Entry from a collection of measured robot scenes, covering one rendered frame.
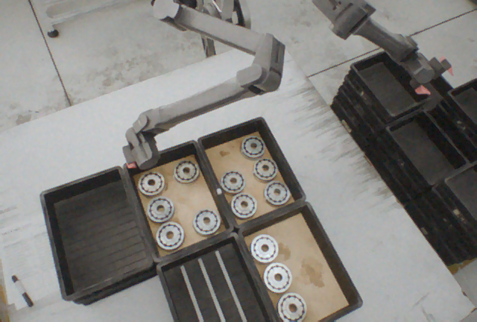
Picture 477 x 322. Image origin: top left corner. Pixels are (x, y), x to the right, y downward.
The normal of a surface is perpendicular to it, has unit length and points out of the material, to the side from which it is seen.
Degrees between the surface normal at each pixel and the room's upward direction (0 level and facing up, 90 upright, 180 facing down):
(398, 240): 0
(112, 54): 0
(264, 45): 40
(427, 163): 0
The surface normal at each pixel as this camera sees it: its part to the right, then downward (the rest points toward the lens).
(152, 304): 0.08, -0.47
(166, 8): -0.50, -0.11
